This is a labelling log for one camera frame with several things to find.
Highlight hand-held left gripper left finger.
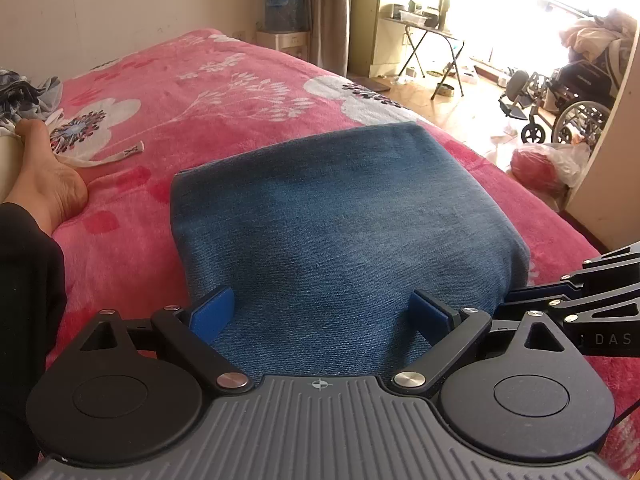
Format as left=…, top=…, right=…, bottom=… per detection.
left=79, top=285, right=252, bottom=395

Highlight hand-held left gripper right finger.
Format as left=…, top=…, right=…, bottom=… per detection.
left=390, top=289, right=574, bottom=396

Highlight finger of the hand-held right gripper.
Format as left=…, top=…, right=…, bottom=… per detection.
left=559, top=240, right=640, bottom=289
left=491, top=282, right=640, bottom=322

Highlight blue denim jeans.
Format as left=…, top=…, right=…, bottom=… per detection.
left=170, top=122, right=531, bottom=378

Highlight beige clothes heap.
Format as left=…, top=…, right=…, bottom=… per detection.
left=557, top=7, right=640, bottom=53

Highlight white plastic bag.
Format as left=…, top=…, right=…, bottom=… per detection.
left=542, top=140, right=593, bottom=188

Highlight red plastic bag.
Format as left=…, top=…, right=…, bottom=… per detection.
left=510, top=142, right=568, bottom=191

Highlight wheelchair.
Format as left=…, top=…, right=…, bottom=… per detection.
left=497, top=40, right=631, bottom=146

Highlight black pants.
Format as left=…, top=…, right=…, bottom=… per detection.
left=0, top=202, right=68, bottom=480

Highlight person's bare foot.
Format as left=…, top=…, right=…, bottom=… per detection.
left=2, top=120, right=91, bottom=233

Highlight pink floral blanket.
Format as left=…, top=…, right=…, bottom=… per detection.
left=45, top=27, right=640, bottom=480

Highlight dark floor mat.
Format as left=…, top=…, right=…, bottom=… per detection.
left=347, top=75, right=391, bottom=93

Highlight grey garment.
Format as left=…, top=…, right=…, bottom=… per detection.
left=30, top=77, right=63, bottom=113

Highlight white water dispenser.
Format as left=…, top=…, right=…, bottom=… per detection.
left=255, top=30, right=311, bottom=63

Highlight folding table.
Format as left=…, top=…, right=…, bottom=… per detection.
left=382, top=0, right=468, bottom=101

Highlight plaid shirt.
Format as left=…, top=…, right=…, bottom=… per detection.
left=0, top=67, right=46, bottom=121

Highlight beige curtain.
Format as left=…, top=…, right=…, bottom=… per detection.
left=305, top=0, right=356, bottom=78

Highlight blue water bottle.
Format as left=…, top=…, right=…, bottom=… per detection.
left=262, top=0, right=313, bottom=33

